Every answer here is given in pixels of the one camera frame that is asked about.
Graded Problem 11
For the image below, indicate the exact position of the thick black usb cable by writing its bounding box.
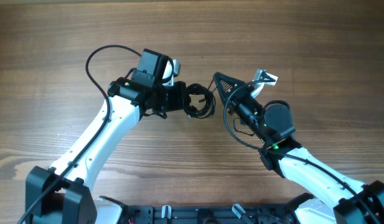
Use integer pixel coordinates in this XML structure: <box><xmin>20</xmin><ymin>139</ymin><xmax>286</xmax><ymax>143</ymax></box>
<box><xmin>182</xmin><ymin>82</ymin><xmax>217</xmax><ymax>119</ymax></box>

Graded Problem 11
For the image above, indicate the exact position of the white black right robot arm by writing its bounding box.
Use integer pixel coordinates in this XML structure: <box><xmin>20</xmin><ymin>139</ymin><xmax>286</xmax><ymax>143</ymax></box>
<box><xmin>213</xmin><ymin>70</ymin><xmax>384</xmax><ymax>223</ymax></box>

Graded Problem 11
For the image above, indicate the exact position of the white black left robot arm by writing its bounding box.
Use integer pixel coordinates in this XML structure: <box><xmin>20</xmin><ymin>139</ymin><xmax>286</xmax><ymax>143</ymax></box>
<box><xmin>19</xmin><ymin>49</ymin><xmax>190</xmax><ymax>223</ymax></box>

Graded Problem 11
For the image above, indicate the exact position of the black right camera cable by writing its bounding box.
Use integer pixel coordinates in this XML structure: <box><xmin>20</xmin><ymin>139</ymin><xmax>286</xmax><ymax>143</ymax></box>
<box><xmin>223</xmin><ymin>79</ymin><xmax>382</xmax><ymax>224</ymax></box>

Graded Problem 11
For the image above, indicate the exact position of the black aluminium base frame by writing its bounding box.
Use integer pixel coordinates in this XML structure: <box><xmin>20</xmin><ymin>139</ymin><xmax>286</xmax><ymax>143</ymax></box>
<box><xmin>118</xmin><ymin>203</ymin><xmax>298</xmax><ymax>224</ymax></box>

